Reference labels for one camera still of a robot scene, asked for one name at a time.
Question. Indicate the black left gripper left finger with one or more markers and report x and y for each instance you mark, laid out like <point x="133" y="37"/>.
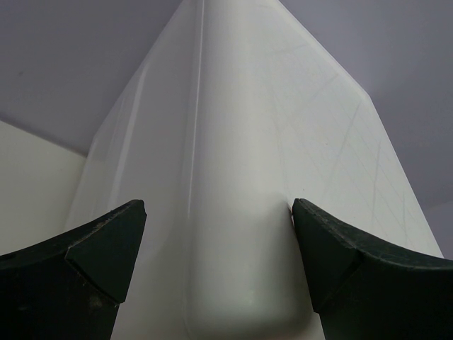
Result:
<point x="71" y="286"/>

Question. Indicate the white cabinet frame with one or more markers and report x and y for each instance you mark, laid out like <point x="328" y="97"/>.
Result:
<point x="235" y="112"/>

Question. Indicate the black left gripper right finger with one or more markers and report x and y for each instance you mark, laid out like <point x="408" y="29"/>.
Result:
<point x="363" y="287"/>

